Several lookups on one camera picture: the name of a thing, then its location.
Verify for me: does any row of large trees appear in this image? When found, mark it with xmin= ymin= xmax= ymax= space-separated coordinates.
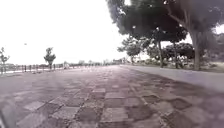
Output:
xmin=105 ymin=0 xmax=224 ymax=72

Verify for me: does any low grey concrete wall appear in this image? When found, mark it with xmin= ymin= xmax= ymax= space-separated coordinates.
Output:
xmin=119 ymin=64 xmax=224 ymax=94

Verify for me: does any checkered grey paved path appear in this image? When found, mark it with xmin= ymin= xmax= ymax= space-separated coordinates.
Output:
xmin=0 ymin=64 xmax=224 ymax=128

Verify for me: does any grass strip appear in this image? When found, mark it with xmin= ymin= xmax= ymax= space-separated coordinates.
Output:
xmin=139 ymin=59 xmax=224 ymax=74

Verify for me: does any dark railing fence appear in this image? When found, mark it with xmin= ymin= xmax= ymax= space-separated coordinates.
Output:
xmin=0 ymin=62 xmax=84 ymax=75

